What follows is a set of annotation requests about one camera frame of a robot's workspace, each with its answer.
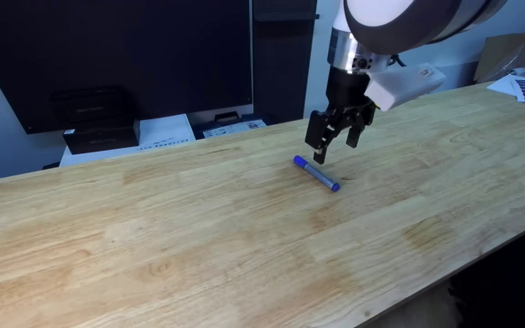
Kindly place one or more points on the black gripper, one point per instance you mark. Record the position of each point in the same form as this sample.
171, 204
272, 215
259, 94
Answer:
346, 91

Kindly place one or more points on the blue marker pen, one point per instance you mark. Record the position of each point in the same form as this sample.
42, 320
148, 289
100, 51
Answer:
315, 173

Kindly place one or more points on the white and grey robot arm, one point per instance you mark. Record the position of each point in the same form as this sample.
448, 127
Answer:
383, 18

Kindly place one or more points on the dark vertical cabinet panel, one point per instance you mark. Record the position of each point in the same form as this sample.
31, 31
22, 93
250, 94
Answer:
283, 60

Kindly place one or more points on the white paper sheet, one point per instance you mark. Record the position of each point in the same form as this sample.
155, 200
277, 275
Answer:
501, 84

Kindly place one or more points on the white flat box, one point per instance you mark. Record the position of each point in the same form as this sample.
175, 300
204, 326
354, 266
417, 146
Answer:
164, 133

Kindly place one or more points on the brown cardboard box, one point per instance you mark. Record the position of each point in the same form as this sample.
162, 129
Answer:
505, 54

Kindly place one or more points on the large black screen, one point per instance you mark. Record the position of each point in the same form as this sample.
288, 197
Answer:
109, 54

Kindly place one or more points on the black rectangular box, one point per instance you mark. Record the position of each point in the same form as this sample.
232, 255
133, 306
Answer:
95, 118

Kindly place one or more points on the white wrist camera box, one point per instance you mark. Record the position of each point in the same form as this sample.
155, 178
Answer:
403, 84

